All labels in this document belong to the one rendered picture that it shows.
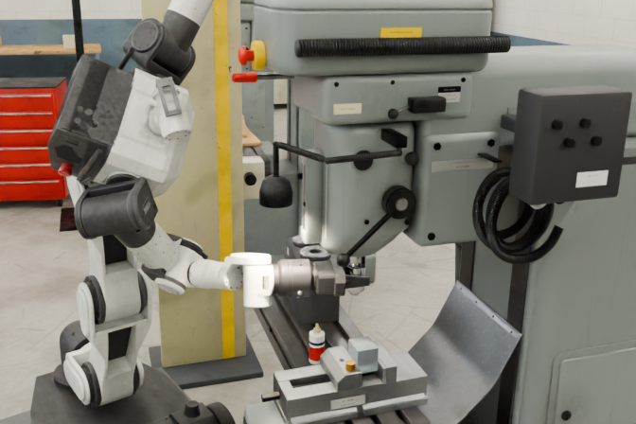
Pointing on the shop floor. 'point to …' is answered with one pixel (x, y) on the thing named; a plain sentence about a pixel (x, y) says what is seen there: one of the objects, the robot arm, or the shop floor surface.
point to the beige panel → (203, 188)
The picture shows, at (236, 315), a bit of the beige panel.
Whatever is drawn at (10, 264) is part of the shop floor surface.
